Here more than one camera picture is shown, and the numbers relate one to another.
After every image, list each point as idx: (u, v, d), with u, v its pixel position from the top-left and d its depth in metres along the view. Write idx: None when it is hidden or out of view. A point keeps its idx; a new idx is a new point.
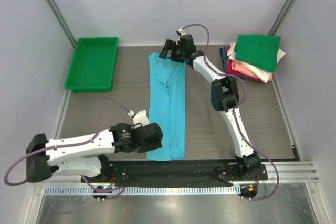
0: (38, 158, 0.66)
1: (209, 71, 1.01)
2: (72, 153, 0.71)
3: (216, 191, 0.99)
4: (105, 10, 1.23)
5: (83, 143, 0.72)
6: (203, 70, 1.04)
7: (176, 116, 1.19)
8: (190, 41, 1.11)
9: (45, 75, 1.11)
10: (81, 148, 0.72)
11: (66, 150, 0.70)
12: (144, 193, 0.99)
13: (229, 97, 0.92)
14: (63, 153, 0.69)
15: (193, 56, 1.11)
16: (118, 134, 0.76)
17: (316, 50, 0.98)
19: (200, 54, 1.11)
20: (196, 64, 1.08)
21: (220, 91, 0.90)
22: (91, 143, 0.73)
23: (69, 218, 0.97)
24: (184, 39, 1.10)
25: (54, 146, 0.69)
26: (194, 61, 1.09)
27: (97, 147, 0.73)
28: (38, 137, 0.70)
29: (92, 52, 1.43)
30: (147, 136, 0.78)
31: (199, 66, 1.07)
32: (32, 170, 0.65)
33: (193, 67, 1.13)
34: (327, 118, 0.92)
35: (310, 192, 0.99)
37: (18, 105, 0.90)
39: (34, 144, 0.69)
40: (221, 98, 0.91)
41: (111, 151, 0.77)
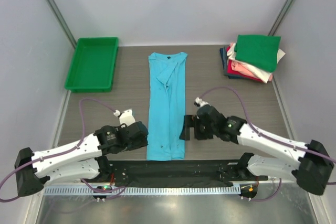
0: (25, 171, 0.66)
1: (279, 146, 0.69)
2: (60, 162, 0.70)
3: (216, 191, 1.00)
4: (105, 10, 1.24)
5: (69, 150, 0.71)
6: (265, 146, 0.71)
7: (176, 117, 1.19)
8: (213, 110, 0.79)
9: (45, 75, 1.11)
10: (67, 156, 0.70)
11: (52, 160, 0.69)
12: (144, 193, 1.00)
13: (326, 170, 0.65)
14: (50, 163, 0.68)
15: (232, 130, 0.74)
16: (103, 137, 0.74)
17: (316, 50, 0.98)
19: (240, 122, 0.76)
20: (245, 140, 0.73)
21: (315, 170, 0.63)
22: (76, 149, 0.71)
23: (69, 218, 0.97)
24: (206, 113, 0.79)
25: (40, 158, 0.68)
26: (238, 136, 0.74)
27: (83, 152, 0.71)
28: (24, 152, 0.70)
29: (92, 52, 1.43)
30: (132, 135, 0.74)
31: (251, 143, 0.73)
32: (21, 184, 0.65)
33: (242, 144, 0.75)
34: (327, 118, 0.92)
35: (310, 192, 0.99)
37: (18, 104, 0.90)
39: (20, 158, 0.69)
40: (319, 180, 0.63)
41: (99, 154, 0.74)
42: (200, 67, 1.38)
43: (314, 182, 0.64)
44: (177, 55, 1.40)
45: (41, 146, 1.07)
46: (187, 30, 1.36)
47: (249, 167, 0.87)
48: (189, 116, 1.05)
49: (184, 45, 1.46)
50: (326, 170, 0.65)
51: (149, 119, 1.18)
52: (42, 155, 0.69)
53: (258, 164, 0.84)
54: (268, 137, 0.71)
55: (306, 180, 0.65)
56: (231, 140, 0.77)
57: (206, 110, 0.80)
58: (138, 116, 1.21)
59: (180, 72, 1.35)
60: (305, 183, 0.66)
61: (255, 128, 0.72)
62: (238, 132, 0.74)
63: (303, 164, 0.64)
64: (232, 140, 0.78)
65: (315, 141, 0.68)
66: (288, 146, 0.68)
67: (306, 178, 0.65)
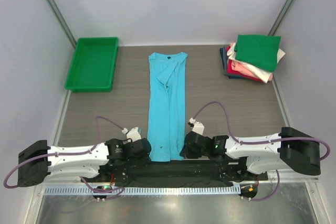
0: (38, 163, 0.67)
1: (259, 146, 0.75)
2: (71, 161, 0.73)
3: (216, 191, 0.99)
4: (105, 10, 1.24)
5: (82, 152, 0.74)
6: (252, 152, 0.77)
7: (176, 117, 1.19)
8: (200, 138, 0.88)
9: (45, 75, 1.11)
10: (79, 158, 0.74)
11: (66, 158, 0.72)
12: (144, 193, 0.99)
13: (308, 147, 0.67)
14: (63, 161, 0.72)
15: (219, 149, 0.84)
16: (111, 150, 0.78)
17: (316, 50, 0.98)
19: (224, 140, 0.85)
20: (234, 153, 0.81)
21: (295, 152, 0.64)
22: (88, 154, 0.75)
23: (69, 218, 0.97)
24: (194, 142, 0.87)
25: (56, 152, 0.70)
26: (227, 152, 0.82)
27: (93, 159, 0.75)
28: (40, 143, 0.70)
29: (91, 52, 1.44)
30: (136, 150, 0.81)
31: (241, 153, 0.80)
32: (30, 174, 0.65)
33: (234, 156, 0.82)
34: (327, 118, 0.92)
35: (310, 192, 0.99)
37: (17, 104, 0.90)
39: (35, 149, 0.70)
40: (306, 161, 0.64)
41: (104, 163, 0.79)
42: (200, 67, 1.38)
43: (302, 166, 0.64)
44: (178, 55, 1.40)
45: None
46: (187, 30, 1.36)
47: (248, 168, 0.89)
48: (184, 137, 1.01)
49: (184, 45, 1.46)
50: (311, 150, 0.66)
51: (149, 119, 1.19)
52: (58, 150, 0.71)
53: (255, 164, 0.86)
54: (248, 142, 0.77)
55: (296, 166, 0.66)
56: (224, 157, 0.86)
57: (192, 139, 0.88)
58: (138, 116, 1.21)
59: (180, 72, 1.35)
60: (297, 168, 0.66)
61: (237, 140, 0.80)
62: (225, 149, 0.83)
63: (283, 153, 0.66)
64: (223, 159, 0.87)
65: (285, 128, 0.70)
66: (265, 143, 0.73)
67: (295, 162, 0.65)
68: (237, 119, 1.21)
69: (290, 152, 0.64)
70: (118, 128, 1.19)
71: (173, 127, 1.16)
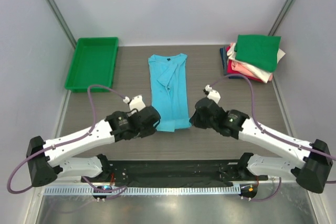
0: (38, 161, 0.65)
1: (283, 145, 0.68)
2: (72, 149, 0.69)
3: (216, 191, 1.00)
4: (105, 10, 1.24)
5: (81, 137, 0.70)
6: (270, 144, 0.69)
7: (178, 107, 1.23)
8: (214, 107, 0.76)
9: (45, 75, 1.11)
10: (79, 144, 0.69)
11: (65, 148, 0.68)
12: (144, 193, 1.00)
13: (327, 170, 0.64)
14: (62, 151, 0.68)
15: (232, 125, 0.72)
16: (115, 123, 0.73)
17: (316, 50, 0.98)
19: (240, 117, 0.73)
20: (248, 136, 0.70)
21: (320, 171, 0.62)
22: (88, 136, 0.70)
23: (69, 219, 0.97)
24: (206, 106, 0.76)
25: (52, 145, 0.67)
26: (240, 132, 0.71)
27: (95, 138, 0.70)
28: (34, 140, 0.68)
29: (91, 53, 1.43)
30: (144, 119, 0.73)
31: (254, 139, 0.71)
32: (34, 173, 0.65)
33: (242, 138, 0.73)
34: (327, 118, 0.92)
35: (310, 192, 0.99)
37: (18, 105, 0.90)
39: (31, 148, 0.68)
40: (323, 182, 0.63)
41: (112, 140, 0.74)
42: (200, 67, 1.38)
43: (315, 185, 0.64)
44: (177, 56, 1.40)
45: None
46: (187, 30, 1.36)
47: (248, 166, 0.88)
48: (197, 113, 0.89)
49: (183, 45, 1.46)
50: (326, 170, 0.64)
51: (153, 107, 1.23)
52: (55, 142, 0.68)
53: (257, 164, 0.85)
54: (273, 135, 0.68)
55: (308, 182, 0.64)
56: (233, 134, 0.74)
57: (206, 104, 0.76)
58: None
59: (180, 73, 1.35)
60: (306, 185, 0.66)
61: (260, 125, 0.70)
62: (238, 127, 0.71)
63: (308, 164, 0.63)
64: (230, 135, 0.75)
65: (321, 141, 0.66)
66: (293, 145, 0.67)
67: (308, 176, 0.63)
68: None
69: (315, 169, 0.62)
70: None
71: (175, 109, 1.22)
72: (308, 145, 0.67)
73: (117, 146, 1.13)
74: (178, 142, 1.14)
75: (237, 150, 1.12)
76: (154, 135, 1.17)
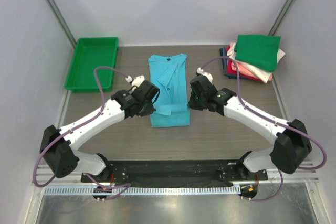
0: (59, 145, 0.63)
1: (261, 120, 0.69)
2: (89, 129, 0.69)
3: (216, 191, 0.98)
4: (105, 10, 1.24)
5: (94, 116, 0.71)
6: (250, 120, 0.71)
7: (178, 102, 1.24)
8: (206, 83, 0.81)
9: (45, 75, 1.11)
10: (94, 123, 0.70)
11: (83, 129, 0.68)
12: (144, 193, 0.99)
13: (303, 151, 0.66)
14: (81, 133, 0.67)
15: (220, 100, 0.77)
16: (122, 99, 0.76)
17: (316, 50, 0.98)
19: (229, 95, 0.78)
20: (231, 112, 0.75)
21: (291, 146, 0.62)
22: (101, 115, 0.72)
23: (69, 218, 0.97)
24: (197, 83, 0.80)
25: (70, 129, 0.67)
26: (224, 107, 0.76)
27: (108, 116, 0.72)
28: (49, 129, 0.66)
29: (91, 53, 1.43)
30: (146, 92, 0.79)
31: (237, 115, 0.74)
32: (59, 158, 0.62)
33: (227, 115, 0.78)
34: (327, 118, 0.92)
35: (310, 192, 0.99)
37: (18, 105, 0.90)
39: (49, 137, 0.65)
40: (293, 158, 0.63)
41: (122, 117, 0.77)
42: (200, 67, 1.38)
43: (286, 162, 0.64)
44: (177, 56, 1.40)
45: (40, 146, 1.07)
46: (187, 30, 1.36)
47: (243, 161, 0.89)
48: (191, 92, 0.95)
49: (183, 45, 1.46)
50: (301, 152, 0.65)
51: None
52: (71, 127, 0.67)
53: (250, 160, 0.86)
54: (252, 110, 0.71)
55: (280, 158, 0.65)
56: (219, 109, 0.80)
57: (197, 80, 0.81)
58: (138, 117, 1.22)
59: (180, 73, 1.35)
60: (279, 162, 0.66)
61: (243, 102, 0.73)
62: (222, 103, 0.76)
63: (281, 137, 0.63)
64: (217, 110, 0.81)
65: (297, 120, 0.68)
66: (270, 120, 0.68)
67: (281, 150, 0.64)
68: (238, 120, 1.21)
69: (286, 143, 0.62)
70: (118, 128, 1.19)
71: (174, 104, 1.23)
72: (285, 122, 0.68)
73: (118, 146, 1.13)
74: (178, 142, 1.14)
75: (237, 150, 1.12)
76: (154, 135, 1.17)
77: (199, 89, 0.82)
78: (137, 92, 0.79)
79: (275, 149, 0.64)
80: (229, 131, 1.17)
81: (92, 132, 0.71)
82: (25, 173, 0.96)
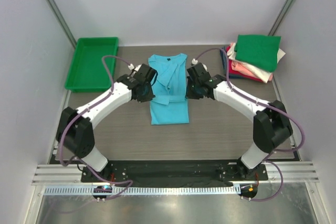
0: (80, 122, 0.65)
1: (244, 100, 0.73)
2: (104, 108, 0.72)
3: (216, 191, 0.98)
4: (105, 10, 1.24)
5: (106, 96, 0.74)
6: (235, 100, 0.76)
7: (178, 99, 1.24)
8: (200, 69, 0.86)
9: (45, 75, 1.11)
10: (108, 102, 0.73)
11: (98, 107, 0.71)
12: (144, 193, 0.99)
13: (282, 131, 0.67)
14: (97, 110, 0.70)
15: (212, 84, 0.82)
16: (126, 81, 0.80)
17: (316, 50, 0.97)
19: (220, 80, 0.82)
20: (220, 94, 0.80)
21: (268, 124, 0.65)
22: (112, 95, 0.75)
23: (69, 218, 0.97)
24: (193, 68, 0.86)
25: (87, 108, 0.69)
26: (214, 89, 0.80)
27: (118, 96, 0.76)
28: (66, 110, 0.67)
29: (92, 53, 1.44)
30: (147, 75, 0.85)
31: (225, 97, 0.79)
32: (81, 135, 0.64)
33: (216, 98, 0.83)
34: (327, 117, 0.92)
35: (310, 192, 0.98)
37: (18, 105, 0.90)
39: (66, 117, 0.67)
40: (271, 135, 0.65)
41: (128, 98, 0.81)
42: None
43: (264, 138, 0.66)
44: (177, 56, 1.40)
45: (40, 145, 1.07)
46: (187, 30, 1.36)
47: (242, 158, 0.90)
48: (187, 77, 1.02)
49: (183, 45, 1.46)
50: (281, 131, 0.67)
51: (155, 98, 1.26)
52: (88, 105, 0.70)
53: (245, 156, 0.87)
54: (238, 92, 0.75)
55: (259, 134, 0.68)
56: (210, 93, 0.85)
57: (193, 66, 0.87)
58: (138, 117, 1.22)
59: (180, 72, 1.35)
60: (258, 138, 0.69)
61: (230, 84, 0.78)
62: (213, 85, 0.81)
63: (258, 115, 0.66)
64: (208, 94, 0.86)
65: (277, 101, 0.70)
66: (251, 100, 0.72)
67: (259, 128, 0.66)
68: (238, 120, 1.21)
69: (263, 119, 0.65)
70: (118, 128, 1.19)
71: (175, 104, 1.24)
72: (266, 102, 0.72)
73: (118, 146, 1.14)
74: (178, 142, 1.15)
75: (237, 150, 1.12)
76: (155, 135, 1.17)
77: (194, 75, 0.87)
78: (137, 75, 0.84)
79: (254, 125, 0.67)
80: (229, 131, 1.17)
81: (105, 112, 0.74)
82: (25, 173, 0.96)
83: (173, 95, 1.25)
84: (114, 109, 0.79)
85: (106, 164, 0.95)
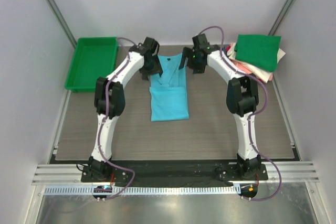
0: (115, 86, 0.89)
1: (228, 69, 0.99)
2: (126, 73, 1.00)
3: (216, 191, 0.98)
4: (105, 10, 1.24)
5: (126, 64, 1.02)
6: (221, 66, 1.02)
7: (177, 97, 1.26)
8: (202, 38, 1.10)
9: (45, 74, 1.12)
10: (128, 68, 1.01)
11: (123, 74, 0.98)
12: (144, 193, 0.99)
13: (249, 98, 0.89)
14: (123, 76, 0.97)
15: (209, 50, 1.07)
16: (137, 50, 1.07)
17: (316, 50, 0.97)
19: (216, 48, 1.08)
20: (211, 60, 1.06)
21: (238, 88, 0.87)
22: (130, 62, 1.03)
23: (69, 218, 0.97)
24: (196, 38, 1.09)
25: (115, 75, 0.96)
26: (208, 55, 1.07)
27: (134, 62, 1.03)
28: (100, 80, 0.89)
29: (92, 53, 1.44)
30: (153, 43, 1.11)
31: (214, 63, 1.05)
32: (117, 95, 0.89)
33: (207, 63, 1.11)
34: (327, 117, 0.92)
35: (310, 192, 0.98)
37: (18, 105, 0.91)
39: (101, 85, 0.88)
40: (239, 98, 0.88)
41: (141, 63, 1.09)
42: None
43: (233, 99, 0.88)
44: (177, 56, 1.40)
45: (41, 145, 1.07)
46: (187, 30, 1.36)
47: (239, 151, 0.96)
48: (187, 48, 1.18)
49: (183, 45, 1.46)
50: (248, 99, 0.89)
51: (154, 95, 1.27)
52: (115, 73, 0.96)
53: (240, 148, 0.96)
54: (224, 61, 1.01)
55: (231, 97, 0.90)
56: (205, 57, 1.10)
57: (197, 35, 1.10)
58: (138, 117, 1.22)
59: (180, 73, 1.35)
60: (230, 101, 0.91)
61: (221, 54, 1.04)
62: (209, 52, 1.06)
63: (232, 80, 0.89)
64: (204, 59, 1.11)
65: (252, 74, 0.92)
66: (232, 70, 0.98)
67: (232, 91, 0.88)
68: None
69: (236, 84, 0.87)
70: (118, 128, 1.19)
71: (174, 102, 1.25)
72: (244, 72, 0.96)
73: (118, 146, 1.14)
74: (178, 142, 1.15)
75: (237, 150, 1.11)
76: (155, 134, 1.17)
77: (196, 43, 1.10)
78: (143, 44, 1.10)
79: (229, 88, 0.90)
80: (229, 131, 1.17)
81: (127, 76, 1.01)
82: (25, 172, 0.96)
83: (172, 92, 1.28)
84: (134, 72, 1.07)
85: (106, 163, 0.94)
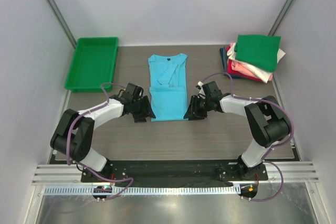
0: (83, 122, 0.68)
1: (241, 100, 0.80)
2: (101, 114, 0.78)
3: (216, 191, 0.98)
4: (105, 10, 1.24)
5: (103, 105, 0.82)
6: (234, 104, 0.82)
7: (177, 98, 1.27)
8: (213, 85, 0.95)
9: (45, 74, 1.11)
10: (106, 109, 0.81)
11: (97, 113, 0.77)
12: (144, 193, 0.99)
13: (279, 126, 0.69)
14: (96, 115, 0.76)
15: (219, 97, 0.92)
16: (117, 98, 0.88)
17: (316, 50, 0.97)
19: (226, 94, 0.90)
20: (225, 102, 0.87)
21: (259, 114, 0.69)
22: (107, 105, 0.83)
23: (69, 218, 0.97)
24: (206, 85, 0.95)
25: (88, 110, 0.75)
26: (220, 102, 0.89)
27: (113, 106, 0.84)
28: (67, 113, 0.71)
29: (91, 52, 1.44)
30: (134, 91, 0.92)
31: (227, 104, 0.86)
32: (82, 134, 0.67)
33: (224, 110, 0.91)
34: (327, 118, 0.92)
35: (310, 192, 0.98)
37: (18, 105, 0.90)
39: (69, 118, 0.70)
40: (266, 128, 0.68)
41: (118, 114, 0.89)
42: (201, 67, 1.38)
43: (257, 128, 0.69)
44: (177, 56, 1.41)
45: (41, 145, 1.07)
46: (187, 30, 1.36)
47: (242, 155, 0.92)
48: (193, 96, 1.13)
49: (183, 45, 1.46)
50: (277, 127, 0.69)
51: (154, 96, 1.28)
52: (88, 108, 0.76)
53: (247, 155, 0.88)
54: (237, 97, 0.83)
55: (254, 127, 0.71)
56: (219, 108, 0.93)
57: (207, 83, 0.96)
58: None
59: (180, 73, 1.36)
60: (254, 131, 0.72)
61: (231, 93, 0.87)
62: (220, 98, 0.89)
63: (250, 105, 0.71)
64: (218, 108, 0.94)
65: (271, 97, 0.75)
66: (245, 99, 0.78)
67: (250, 122, 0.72)
68: (238, 119, 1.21)
69: (254, 110, 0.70)
70: (118, 128, 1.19)
71: (174, 102, 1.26)
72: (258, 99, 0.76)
73: (118, 146, 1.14)
74: (178, 142, 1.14)
75: (237, 151, 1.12)
76: (154, 135, 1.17)
77: (207, 92, 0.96)
78: (125, 94, 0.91)
79: (248, 117, 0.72)
80: (229, 131, 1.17)
81: (102, 118, 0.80)
82: (25, 173, 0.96)
83: (172, 92, 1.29)
84: (108, 119, 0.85)
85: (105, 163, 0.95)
